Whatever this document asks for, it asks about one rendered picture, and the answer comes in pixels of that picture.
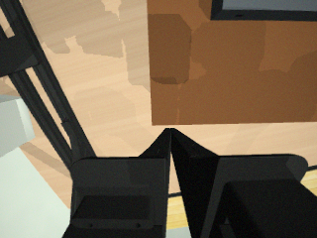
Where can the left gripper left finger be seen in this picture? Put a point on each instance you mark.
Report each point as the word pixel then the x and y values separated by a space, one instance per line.
pixel 147 174

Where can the brown wooden stand with grey legs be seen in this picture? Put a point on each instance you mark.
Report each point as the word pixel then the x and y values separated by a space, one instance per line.
pixel 229 72

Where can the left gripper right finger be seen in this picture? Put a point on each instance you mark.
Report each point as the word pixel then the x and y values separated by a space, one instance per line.
pixel 201 177

